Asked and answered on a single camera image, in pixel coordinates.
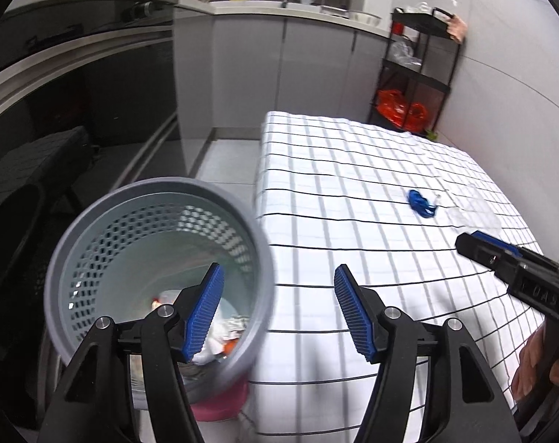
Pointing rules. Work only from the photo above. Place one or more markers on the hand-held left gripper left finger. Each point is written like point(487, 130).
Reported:
point(203, 318)

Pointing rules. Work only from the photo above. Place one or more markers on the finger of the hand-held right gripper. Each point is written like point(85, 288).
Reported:
point(480, 251)
point(500, 242)

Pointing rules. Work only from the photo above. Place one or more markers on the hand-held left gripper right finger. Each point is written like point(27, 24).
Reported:
point(353, 318)

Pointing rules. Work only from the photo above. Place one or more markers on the white tissue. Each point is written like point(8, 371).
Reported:
point(224, 330)

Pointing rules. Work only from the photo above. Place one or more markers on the clear plastic bag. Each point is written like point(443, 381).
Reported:
point(468, 210)

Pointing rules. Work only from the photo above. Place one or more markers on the blue wrapper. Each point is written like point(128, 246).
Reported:
point(420, 203)

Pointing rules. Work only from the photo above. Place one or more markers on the grey perforated wastebasket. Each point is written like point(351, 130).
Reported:
point(136, 249)

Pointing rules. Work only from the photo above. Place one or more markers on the person's right hand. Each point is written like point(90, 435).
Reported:
point(526, 369)

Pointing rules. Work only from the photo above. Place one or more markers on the small orange scrap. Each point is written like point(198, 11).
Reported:
point(232, 346)

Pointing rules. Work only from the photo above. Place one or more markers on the red gold snack wrapper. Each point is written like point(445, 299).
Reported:
point(155, 304)

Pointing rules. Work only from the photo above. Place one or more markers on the pink plastic stool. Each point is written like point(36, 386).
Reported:
point(219, 406)

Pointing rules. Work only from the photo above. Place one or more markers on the white black checked tablecloth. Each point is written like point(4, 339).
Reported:
point(353, 184)

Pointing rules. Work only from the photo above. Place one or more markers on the red plastic bag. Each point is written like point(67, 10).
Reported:
point(390, 108)
point(415, 117)

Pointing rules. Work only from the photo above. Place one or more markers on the black metal rack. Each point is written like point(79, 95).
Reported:
point(420, 76)

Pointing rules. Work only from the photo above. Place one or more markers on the clear bag on rack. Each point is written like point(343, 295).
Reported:
point(406, 53)

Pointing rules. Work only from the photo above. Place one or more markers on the pink rubber gloves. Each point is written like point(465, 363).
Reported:
point(457, 30)

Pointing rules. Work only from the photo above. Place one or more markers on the grey kitchen cabinets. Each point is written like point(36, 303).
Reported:
point(307, 69)

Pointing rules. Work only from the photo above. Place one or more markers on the black oven knob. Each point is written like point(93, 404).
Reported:
point(143, 9)

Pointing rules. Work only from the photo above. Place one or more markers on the white kitchen countertop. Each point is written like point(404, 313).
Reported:
point(270, 7)

